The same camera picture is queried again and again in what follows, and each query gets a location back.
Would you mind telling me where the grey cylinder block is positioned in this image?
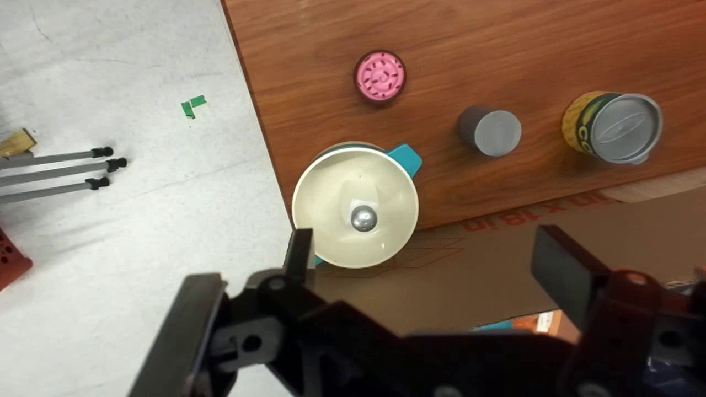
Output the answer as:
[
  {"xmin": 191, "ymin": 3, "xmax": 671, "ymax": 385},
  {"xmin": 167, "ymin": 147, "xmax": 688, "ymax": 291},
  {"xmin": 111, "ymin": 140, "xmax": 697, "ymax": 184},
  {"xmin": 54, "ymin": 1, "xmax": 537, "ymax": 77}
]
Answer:
[{"xmin": 456, "ymin": 104, "xmax": 523, "ymax": 158}]

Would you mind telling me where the white salt cellar silver top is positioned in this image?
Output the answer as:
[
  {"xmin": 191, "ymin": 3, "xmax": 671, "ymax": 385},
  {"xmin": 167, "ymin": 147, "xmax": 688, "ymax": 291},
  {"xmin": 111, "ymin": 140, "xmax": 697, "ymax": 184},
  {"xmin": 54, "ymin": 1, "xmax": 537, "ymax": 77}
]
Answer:
[{"xmin": 339, "ymin": 179, "xmax": 390, "ymax": 239}]

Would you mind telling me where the stand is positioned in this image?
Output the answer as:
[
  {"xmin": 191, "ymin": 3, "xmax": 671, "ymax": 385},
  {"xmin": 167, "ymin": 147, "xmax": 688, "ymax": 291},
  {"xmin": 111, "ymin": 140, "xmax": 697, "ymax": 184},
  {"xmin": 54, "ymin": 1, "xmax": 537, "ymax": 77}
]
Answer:
[{"xmin": 0, "ymin": 146, "xmax": 129, "ymax": 205}]

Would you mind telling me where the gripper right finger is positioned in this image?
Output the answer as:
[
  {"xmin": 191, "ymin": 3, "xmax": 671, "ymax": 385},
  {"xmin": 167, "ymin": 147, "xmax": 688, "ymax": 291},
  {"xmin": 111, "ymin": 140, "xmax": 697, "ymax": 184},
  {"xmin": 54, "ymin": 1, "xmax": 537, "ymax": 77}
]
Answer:
[{"xmin": 531, "ymin": 224, "xmax": 706, "ymax": 397}]

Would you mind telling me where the brown cardboard box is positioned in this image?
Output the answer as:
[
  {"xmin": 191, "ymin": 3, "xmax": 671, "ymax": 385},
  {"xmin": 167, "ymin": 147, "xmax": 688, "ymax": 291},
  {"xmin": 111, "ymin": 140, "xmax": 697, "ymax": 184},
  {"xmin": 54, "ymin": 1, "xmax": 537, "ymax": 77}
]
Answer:
[{"xmin": 312, "ymin": 185, "xmax": 706, "ymax": 338}]

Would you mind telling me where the green tape mark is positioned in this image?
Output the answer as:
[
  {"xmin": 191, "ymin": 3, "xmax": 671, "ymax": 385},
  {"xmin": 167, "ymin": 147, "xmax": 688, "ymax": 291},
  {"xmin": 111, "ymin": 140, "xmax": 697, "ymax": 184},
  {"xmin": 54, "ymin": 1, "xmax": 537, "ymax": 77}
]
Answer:
[{"xmin": 180, "ymin": 94, "xmax": 208, "ymax": 120}]

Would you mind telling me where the yellow tin can silver lid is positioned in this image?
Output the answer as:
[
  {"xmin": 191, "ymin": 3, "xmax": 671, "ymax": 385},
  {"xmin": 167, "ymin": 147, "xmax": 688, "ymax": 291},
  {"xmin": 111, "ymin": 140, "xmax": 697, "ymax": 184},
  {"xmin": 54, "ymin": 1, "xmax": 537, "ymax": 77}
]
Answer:
[{"xmin": 561, "ymin": 90, "xmax": 664, "ymax": 166}]

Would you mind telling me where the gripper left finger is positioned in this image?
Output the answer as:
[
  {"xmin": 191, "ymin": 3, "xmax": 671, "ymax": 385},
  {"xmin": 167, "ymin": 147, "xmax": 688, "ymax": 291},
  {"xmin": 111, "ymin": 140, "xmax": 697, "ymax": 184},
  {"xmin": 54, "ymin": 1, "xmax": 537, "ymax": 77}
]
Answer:
[{"xmin": 128, "ymin": 228, "xmax": 404, "ymax": 397}]

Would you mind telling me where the cream pot with teal handle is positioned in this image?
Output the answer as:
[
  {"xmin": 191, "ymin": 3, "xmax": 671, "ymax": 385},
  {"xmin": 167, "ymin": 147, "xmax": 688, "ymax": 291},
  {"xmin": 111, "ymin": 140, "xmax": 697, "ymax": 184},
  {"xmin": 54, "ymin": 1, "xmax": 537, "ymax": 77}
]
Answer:
[{"xmin": 291, "ymin": 141, "xmax": 424, "ymax": 270}]

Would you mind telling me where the pink toy donut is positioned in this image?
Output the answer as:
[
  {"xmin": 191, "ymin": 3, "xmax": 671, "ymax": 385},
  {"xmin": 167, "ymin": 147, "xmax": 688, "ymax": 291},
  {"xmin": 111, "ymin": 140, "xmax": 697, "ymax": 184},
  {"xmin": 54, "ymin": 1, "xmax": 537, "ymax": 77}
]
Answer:
[{"xmin": 354, "ymin": 50, "xmax": 408, "ymax": 104}]

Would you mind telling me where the light wooden block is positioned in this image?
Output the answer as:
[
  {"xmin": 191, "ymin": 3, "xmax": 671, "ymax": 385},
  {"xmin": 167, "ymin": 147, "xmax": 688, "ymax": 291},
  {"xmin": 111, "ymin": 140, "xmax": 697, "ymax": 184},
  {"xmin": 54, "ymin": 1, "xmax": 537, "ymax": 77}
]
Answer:
[{"xmin": 0, "ymin": 128, "xmax": 38, "ymax": 159}]

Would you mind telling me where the red perforated object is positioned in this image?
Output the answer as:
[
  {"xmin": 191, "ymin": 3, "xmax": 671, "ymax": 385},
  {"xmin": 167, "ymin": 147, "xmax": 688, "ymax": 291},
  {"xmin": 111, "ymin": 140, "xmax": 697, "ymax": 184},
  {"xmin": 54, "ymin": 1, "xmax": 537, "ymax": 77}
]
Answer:
[{"xmin": 0, "ymin": 226, "xmax": 34, "ymax": 293}]

